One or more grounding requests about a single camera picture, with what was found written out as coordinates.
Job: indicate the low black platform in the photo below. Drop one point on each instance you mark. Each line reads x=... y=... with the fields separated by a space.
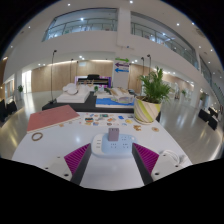
x=83 y=107

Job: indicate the white sign with arrows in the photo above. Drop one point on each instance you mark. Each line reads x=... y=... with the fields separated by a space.
x=121 y=73

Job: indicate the model on blue base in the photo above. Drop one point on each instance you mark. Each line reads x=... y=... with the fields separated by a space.
x=111 y=100

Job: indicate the flat pink board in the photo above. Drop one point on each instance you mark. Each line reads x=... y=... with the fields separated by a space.
x=51 y=117

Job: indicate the black piano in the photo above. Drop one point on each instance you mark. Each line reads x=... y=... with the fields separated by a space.
x=93 y=79

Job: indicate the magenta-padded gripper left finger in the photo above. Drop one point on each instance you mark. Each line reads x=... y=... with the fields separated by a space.
x=77 y=156

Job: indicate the yellow sticker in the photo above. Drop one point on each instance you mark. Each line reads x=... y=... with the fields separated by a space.
x=129 y=121

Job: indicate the small green floor plant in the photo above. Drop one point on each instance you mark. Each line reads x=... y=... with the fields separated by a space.
x=20 y=88

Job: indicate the group of black chairs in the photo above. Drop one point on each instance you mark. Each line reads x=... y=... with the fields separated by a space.
x=8 y=110
x=210 y=118

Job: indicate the white sculpture on white base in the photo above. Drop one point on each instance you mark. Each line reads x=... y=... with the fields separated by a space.
x=73 y=93

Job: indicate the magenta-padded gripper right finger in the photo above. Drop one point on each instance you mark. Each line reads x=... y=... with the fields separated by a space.
x=146 y=157

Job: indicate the ceiling spot lights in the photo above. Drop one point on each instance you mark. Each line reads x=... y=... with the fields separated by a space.
x=177 y=24

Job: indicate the potted palm in striped pot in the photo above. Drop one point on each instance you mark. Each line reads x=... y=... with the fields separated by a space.
x=151 y=90

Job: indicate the orange-brown sticker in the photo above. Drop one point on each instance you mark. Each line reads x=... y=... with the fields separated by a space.
x=137 y=127

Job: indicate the colourful sticker sheet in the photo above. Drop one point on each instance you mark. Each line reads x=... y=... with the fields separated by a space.
x=96 y=120

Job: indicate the blue sticker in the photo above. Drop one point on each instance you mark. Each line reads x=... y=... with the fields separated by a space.
x=120 y=117

